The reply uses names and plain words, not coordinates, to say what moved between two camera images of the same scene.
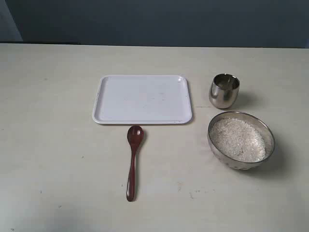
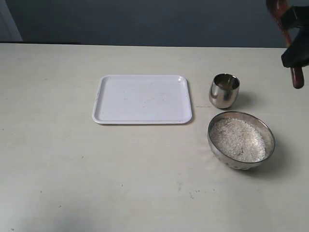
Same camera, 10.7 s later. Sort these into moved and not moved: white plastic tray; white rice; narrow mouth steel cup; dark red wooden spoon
Moved: dark red wooden spoon
Not moved: white rice; narrow mouth steel cup; white plastic tray
